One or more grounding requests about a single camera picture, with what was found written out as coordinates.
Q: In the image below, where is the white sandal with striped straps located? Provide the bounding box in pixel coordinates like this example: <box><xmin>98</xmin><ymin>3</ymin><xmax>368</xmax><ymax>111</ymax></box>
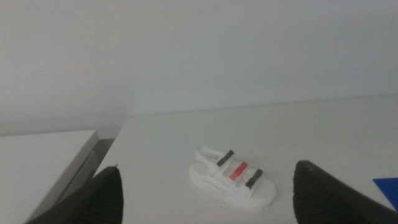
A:
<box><xmin>188</xmin><ymin>145</ymin><xmax>278</xmax><ymax>213</ymax></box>

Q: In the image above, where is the blue rectangular mat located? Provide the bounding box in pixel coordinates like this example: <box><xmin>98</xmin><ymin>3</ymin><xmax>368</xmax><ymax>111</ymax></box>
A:
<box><xmin>373</xmin><ymin>177</ymin><xmax>398</xmax><ymax>212</ymax></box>

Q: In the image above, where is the white side table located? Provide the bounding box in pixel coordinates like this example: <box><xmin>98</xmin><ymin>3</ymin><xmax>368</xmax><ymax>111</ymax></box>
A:
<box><xmin>0</xmin><ymin>129</ymin><xmax>100</xmax><ymax>224</ymax></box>

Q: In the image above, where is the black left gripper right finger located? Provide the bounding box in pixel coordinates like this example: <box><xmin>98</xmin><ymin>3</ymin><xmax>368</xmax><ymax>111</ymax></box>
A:
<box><xmin>292</xmin><ymin>160</ymin><xmax>398</xmax><ymax>224</ymax></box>

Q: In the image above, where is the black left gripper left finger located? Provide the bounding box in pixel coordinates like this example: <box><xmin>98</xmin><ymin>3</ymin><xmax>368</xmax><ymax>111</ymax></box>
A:
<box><xmin>26</xmin><ymin>164</ymin><xmax>124</xmax><ymax>224</ymax></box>

